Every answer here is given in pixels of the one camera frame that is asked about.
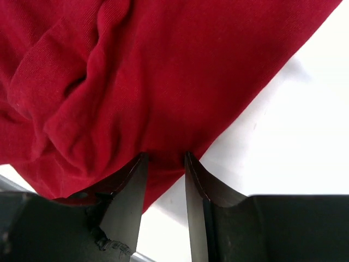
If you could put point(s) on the red t-shirt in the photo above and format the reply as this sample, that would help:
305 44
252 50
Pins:
87 85

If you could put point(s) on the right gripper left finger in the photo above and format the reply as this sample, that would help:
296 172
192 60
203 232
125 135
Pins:
98 223

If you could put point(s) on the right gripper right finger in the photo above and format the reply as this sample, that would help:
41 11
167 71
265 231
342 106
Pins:
225 225

